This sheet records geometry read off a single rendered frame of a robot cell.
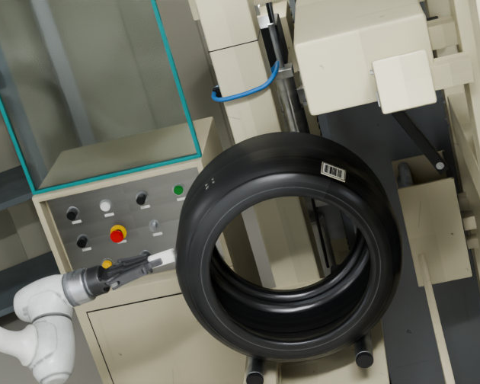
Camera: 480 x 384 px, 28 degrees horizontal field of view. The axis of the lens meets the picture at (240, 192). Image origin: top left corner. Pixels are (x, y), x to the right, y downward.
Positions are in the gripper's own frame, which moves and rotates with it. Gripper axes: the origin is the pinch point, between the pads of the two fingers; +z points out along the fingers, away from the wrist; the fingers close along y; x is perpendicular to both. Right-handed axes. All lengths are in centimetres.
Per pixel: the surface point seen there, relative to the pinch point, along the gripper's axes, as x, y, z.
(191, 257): -3.1, -12.2, 10.8
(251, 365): 32.4, -8.2, 11.7
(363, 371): 47, -3, 36
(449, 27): -39, -30, 83
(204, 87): 43, 318, -40
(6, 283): 83, 228, -163
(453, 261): 36, 17, 67
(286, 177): -13.4, -9.5, 38.8
